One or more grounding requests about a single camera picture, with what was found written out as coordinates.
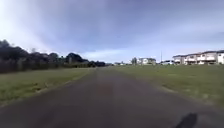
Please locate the row of pale houses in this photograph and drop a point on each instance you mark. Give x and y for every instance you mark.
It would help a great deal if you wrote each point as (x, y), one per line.
(200, 57)

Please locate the row of dark trees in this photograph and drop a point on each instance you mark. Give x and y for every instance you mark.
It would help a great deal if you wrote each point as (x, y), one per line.
(30, 58)

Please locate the pole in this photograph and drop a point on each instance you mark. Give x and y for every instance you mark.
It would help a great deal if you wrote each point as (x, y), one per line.
(161, 56)

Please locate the grass field beside houses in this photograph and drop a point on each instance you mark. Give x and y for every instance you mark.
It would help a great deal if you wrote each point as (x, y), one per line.
(186, 80)

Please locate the grass field beside trees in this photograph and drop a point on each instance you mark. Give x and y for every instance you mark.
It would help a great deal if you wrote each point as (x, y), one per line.
(30, 81)

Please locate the grey asphalt path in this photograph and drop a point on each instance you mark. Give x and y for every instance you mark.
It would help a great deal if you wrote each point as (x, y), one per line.
(106, 100)

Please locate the pale house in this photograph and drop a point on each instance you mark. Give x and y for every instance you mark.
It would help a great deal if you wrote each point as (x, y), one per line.
(147, 61)

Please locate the dark tree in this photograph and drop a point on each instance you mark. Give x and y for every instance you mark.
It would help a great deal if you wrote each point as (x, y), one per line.
(134, 61)

